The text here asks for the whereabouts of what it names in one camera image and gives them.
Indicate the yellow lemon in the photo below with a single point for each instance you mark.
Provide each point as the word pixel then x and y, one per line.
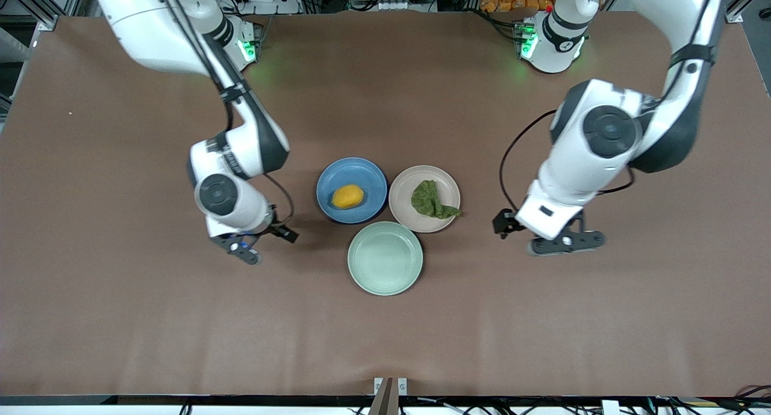
pixel 348 197

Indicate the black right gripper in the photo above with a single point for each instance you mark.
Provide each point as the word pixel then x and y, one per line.
pixel 279 229

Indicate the green lettuce leaf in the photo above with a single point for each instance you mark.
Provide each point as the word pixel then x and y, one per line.
pixel 427 199

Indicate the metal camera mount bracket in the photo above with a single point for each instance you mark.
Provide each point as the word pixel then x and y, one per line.
pixel 385 397

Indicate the pale green round plate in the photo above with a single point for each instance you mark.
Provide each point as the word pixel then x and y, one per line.
pixel 385 258

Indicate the aluminium frame profile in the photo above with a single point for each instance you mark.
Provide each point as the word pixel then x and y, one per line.
pixel 48 22
pixel 733 14

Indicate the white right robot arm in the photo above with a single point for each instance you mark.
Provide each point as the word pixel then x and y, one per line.
pixel 247 210

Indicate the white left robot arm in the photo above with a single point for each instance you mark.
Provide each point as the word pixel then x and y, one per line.
pixel 572 168

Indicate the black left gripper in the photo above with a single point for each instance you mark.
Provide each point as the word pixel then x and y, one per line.
pixel 505 222

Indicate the blue round plate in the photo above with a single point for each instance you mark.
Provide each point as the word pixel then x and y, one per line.
pixel 352 174

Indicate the pink round plate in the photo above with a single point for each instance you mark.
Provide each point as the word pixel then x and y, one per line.
pixel 403 213

